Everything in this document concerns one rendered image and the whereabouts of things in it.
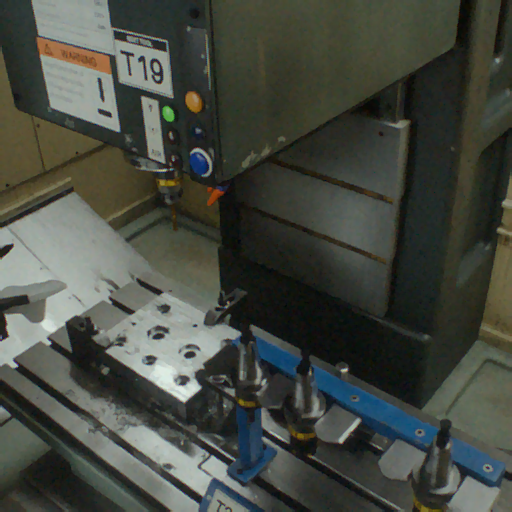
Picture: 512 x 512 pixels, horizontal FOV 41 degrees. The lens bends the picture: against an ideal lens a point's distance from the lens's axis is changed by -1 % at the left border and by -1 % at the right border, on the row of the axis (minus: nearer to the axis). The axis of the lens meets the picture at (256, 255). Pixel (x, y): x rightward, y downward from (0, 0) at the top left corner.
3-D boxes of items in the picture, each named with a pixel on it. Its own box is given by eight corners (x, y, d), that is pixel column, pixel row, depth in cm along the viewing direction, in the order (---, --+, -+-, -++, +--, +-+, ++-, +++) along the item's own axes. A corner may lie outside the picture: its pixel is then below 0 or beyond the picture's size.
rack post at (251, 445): (246, 486, 130) (238, 375, 113) (225, 472, 133) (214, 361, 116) (278, 453, 136) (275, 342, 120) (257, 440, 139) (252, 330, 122)
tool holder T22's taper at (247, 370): (268, 370, 110) (267, 339, 106) (248, 385, 107) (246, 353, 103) (249, 357, 112) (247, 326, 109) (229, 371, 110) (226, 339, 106)
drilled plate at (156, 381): (186, 419, 140) (184, 402, 137) (94, 359, 155) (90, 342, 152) (257, 357, 154) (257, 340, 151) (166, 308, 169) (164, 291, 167)
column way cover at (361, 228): (382, 323, 168) (400, 128, 139) (235, 257, 193) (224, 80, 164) (392, 313, 171) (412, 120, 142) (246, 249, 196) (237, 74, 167)
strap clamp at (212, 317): (214, 357, 160) (209, 307, 152) (203, 351, 162) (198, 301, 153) (250, 327, 168) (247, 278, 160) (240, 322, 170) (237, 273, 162)
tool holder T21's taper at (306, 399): (324, 397, 105) (325, 364, 101) (312, 416, 101) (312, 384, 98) (298, 387, 106) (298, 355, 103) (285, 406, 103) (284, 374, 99)
